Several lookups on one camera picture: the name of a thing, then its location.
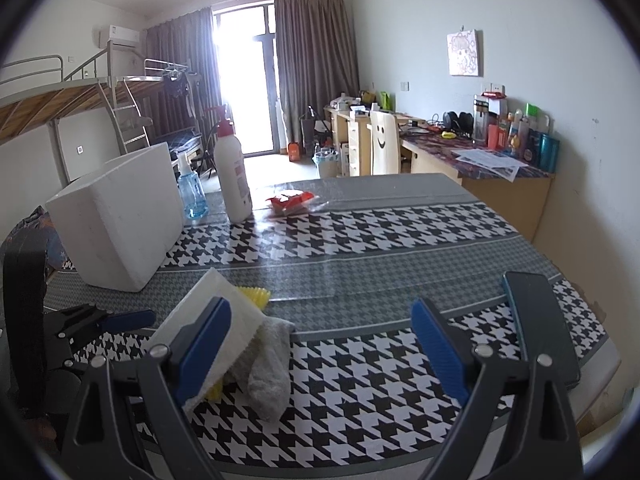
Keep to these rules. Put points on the white styrofoam box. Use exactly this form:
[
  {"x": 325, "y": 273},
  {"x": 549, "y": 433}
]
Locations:
[{"x": 117, "y": 223}]

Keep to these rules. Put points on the grey sock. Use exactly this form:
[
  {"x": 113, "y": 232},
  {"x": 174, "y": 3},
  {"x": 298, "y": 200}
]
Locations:
[{"x": 262, "y": 371}]

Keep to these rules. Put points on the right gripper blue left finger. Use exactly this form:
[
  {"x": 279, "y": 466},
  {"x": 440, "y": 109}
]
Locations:
[{"x": 102, "y": 438}]

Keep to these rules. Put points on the yellow foam fruit net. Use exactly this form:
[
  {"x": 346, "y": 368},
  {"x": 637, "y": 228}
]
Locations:
[{"x": 247, "y": 315}]

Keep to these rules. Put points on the white plastic bucket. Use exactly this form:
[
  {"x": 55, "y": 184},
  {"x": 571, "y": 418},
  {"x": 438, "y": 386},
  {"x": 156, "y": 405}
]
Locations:
[{"x": 328, "y": 163}]

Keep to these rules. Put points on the metal bunk bed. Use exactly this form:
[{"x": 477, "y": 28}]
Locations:
[{"x": 86, "y": 88}]

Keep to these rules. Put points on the white lotion pump bottle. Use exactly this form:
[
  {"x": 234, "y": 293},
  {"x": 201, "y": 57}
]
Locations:
[{"x": 230, "y": 168}]

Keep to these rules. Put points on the brown curtain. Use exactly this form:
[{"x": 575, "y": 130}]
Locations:
[
  {"x": 182, "y": 52},
  {"x": 317, "y": 57}
]

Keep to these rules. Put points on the wooden desk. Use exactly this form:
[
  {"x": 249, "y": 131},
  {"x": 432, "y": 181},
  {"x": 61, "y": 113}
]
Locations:
[{"x": 520, "y": 201}]

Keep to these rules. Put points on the anime wall picture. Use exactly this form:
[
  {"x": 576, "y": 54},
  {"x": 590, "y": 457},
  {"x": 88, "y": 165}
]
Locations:
[{"x": 465, "y": 53}]

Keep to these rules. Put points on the black smartphone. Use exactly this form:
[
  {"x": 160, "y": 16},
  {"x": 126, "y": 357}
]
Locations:
[{"x": 540, "y": 324}]

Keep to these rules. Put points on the brown right curtain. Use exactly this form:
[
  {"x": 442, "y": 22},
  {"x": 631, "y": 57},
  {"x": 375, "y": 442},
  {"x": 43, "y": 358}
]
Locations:
[{"x": 317, "y": 57}]

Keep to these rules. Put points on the teal cylindrical bottle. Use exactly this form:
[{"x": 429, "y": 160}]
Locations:
[{"x": 548, "y": 153}]

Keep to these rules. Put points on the blue sanitizer bottle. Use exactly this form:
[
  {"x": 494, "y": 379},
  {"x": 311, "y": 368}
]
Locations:
[{"x": 191, "y": 191}]

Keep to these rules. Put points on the houndstooth tablecloth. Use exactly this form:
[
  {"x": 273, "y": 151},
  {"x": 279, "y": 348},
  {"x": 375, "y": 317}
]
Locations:
[{"x": 345, "y": 271}]

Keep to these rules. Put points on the papers on desk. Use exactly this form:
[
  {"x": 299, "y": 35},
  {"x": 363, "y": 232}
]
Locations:
[{"x": 504, "y": 167}]

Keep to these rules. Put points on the orange floor container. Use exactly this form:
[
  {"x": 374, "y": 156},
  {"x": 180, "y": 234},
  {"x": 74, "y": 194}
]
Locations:
[{"x": 293, "y": 151}]

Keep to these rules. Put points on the red snack packet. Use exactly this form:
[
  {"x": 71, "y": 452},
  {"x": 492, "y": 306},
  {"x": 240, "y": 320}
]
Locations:
[{"x": 290, "y": 201}]

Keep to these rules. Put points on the wooden smiley face chair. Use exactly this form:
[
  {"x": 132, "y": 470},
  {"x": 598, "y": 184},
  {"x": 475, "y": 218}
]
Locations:
[{"x": 385, "y": 144}]

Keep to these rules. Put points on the brown left curtain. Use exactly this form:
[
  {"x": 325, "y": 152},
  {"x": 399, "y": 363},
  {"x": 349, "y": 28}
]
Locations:
[{"x": 182, "y": 52}]

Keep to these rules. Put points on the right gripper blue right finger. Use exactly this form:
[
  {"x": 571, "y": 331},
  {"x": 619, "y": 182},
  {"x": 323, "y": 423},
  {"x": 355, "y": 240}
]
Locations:
[{"x": 540, "y": 440}]

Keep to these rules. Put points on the white air conditioner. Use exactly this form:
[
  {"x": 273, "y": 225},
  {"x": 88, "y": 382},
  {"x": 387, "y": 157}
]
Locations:
[{"x": 119, "y": 36}]

